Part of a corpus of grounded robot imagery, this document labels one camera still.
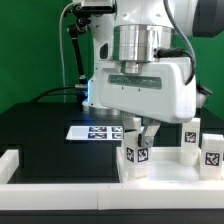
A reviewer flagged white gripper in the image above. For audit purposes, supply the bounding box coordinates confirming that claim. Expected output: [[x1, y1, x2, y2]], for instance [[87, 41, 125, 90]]
[[99, 61, 196, 148]]

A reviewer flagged white square tabletop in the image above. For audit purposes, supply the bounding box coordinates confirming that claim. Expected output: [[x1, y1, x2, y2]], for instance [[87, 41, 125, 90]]
[[116, 147, 224, 183]]

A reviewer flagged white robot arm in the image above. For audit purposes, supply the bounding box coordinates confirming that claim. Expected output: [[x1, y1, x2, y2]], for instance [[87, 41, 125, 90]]
[[73, 0, 224, 148]]

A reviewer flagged white marker sheet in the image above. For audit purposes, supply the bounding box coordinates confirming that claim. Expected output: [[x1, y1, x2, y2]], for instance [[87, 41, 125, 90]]
[[66, 126, 123, 141]]

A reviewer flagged white front fence bar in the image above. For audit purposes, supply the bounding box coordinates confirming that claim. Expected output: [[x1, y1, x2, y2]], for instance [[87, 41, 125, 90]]
[[0, 181, 224, 210]]

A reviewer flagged white fence bar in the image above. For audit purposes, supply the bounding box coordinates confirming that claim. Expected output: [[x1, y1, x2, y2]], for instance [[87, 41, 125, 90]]
[[0, 150, 19, 184], [0, 181, 224, 210]]

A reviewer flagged white left fence bar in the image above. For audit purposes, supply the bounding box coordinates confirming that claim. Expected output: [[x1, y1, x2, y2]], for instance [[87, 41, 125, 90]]
[[0, 150, 19, 184]]

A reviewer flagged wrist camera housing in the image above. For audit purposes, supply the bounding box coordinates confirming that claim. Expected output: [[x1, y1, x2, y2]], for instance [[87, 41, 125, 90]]
[[196, 84, 212, 108]]

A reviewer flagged black cable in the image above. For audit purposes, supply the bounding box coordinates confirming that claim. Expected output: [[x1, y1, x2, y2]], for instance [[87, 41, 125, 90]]
[[30, 85, 88, 103]]

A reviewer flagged white cable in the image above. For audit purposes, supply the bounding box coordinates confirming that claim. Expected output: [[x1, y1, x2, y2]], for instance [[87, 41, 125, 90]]
[[58, 2, 81, 88]]

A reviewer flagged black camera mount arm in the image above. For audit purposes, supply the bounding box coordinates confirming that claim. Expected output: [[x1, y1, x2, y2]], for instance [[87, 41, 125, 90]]
[[68, 3, 115, 85]]

